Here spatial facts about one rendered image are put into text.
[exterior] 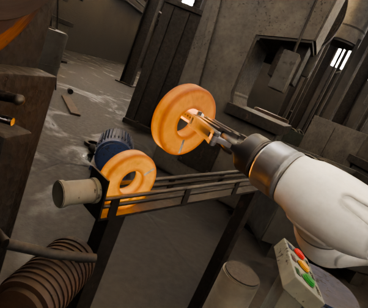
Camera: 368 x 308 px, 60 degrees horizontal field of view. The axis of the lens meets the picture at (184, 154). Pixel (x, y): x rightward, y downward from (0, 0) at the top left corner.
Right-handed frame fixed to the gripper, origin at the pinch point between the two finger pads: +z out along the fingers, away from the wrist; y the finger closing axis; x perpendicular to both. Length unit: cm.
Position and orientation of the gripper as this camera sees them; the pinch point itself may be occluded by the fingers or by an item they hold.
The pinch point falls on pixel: (188, 113)
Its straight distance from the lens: 68.4
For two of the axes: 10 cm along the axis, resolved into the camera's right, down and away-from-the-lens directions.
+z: -6.3, -4.8, 6.1
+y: 6.6, 0.7, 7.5
